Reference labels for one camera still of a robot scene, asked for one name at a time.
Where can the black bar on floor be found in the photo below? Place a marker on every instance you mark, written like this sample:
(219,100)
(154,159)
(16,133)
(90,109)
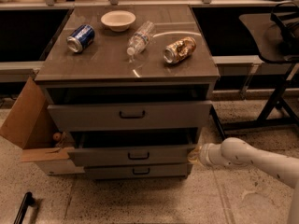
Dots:
(28,200)

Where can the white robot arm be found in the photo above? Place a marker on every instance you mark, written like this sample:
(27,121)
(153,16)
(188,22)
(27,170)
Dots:
(235,152)

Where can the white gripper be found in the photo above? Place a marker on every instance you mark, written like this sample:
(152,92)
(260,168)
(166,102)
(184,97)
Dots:
(206,155)

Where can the white paper bowl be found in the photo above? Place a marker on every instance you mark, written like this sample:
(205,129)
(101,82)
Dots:
(118,20)

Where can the gold crushed can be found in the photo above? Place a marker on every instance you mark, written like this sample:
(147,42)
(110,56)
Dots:
(179,50)

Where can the grey bottom drawer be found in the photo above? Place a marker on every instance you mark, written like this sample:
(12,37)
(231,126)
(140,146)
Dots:
(139,171)

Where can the black side table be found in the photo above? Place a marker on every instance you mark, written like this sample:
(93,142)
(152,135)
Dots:
(276,111)

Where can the clear plastic water bottle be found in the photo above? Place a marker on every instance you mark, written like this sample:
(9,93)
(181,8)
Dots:
(141,38)

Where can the small orange ball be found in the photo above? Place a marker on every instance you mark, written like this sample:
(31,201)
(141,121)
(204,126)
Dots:
(57,136)

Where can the grey drawer cabinet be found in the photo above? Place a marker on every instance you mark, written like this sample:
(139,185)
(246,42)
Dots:
(103,73)

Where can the black bag with strap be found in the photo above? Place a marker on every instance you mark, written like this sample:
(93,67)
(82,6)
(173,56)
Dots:
(286,17)

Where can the blue soda can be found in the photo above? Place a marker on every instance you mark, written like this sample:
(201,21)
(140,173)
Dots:
(81,38)

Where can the grey top drawer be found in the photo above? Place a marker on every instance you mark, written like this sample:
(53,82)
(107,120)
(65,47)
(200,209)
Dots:
(132,116)

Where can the grey drawer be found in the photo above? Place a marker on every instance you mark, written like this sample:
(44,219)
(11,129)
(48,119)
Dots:
(124,148)
(132,116)
(139,171)

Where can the brown cardboard box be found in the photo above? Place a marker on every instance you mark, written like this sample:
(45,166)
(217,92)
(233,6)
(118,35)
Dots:
(30,127)

